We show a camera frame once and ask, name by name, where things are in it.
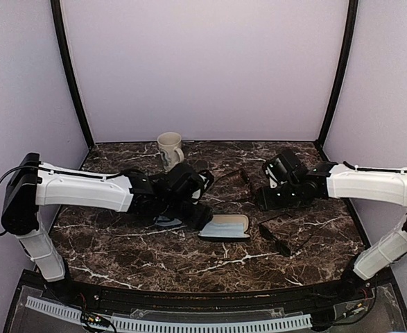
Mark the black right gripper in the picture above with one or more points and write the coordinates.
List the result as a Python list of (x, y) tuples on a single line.
[(267, 202)]

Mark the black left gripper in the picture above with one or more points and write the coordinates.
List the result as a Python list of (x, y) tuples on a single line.
[(199, 220)]

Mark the light blue cleaning cloth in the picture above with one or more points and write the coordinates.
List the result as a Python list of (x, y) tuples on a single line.
[(167, 222), (223, 230)]

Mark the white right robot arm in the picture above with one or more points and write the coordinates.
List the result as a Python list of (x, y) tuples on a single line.
[(292, 184)]

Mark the white slotted cable duct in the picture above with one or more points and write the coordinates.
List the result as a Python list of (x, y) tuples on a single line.
[(167, 321)]

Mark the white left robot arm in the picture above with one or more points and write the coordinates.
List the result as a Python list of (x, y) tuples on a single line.
[(175, 194)]

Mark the right black frame post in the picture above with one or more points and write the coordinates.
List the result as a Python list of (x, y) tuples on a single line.
[(350, 22)]

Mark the left black frame post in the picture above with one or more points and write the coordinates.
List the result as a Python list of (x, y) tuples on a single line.
[(63, 45)]

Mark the brown tortoiseshell sunglasses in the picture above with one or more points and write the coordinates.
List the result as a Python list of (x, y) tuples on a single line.
[(233, 187)]

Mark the black frame post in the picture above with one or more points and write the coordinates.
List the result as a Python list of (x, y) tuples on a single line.
[(350, 22), (63, 45)]

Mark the black hard glasses case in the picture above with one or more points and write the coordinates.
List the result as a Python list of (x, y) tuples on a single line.
[(231, 218)]

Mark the cream ceramic mug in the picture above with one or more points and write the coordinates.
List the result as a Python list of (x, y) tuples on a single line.
[(170, 147)]

